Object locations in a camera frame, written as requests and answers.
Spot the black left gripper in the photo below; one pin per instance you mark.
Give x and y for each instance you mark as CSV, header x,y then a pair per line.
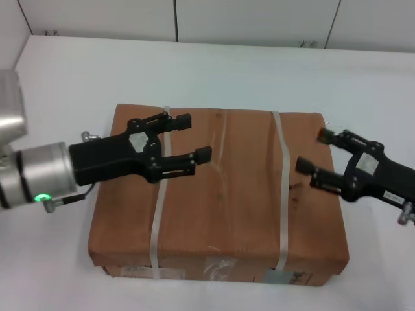
x,y
107,158

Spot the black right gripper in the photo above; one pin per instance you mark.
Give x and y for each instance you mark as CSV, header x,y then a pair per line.
x,y
379,178

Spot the brown cardboard box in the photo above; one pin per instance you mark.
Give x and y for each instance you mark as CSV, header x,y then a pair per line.
x,y
227,201

